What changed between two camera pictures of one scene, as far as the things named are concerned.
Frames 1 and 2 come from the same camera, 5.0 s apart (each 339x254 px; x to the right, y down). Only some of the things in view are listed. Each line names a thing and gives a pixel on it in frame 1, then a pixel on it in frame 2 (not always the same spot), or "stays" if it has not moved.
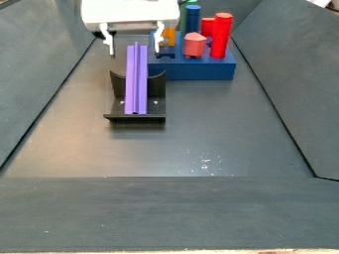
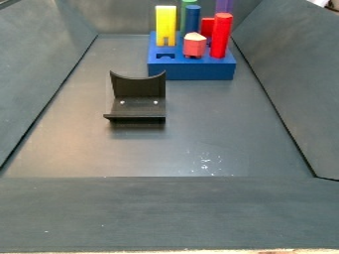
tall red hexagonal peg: x=222 y=31 stays
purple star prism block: x=137 y=79 → x=225 y=6
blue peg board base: x=191 y=68 stays
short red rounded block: x=209 y=26 stays
